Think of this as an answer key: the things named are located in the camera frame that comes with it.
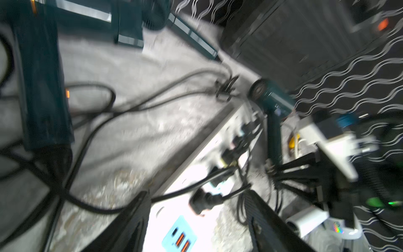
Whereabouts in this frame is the black plastic tool case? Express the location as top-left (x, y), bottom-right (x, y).
top-left (219, 1), bottom-right (403, 90)

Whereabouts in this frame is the yellow handled screwdriver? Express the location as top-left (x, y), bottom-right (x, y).
top-left (288, 134), bottom-right (300, 150)

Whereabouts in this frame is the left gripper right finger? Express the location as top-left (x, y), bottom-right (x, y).
top-left (244, 190), bottom-right (314, 252)

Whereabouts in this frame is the green dryer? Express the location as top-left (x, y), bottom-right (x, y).
top-left (4, 1), bottom-right (143, 151)
top-left (140, 0), bottom-right (221, 62)
top-left (248, 79), bottom-right (295, 165)

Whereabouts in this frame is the black cord pink dryer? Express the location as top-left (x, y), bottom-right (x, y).
top-left (189, 184), bottom-right (251, 215)

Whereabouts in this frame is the white dryer front right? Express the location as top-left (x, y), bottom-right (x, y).
top-left (285, 206), bottom-right (330, 238)

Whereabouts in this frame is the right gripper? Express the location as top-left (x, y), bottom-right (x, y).
top-left (270, 152), bottom-right (358, 221)

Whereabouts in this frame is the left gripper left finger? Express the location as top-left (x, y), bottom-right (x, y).
top-left (83, 191), bottom-right (151, 252)

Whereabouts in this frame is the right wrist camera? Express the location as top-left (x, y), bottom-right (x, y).
top-left (297, 116), bottom-right (379, 182)

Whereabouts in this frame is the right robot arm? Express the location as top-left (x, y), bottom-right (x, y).
top-left (269, 110), bottom-right (403, 228)

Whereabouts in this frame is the white multicolour power strip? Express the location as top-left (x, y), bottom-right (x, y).
top-left (143, 102), bottom-right (261, 252)

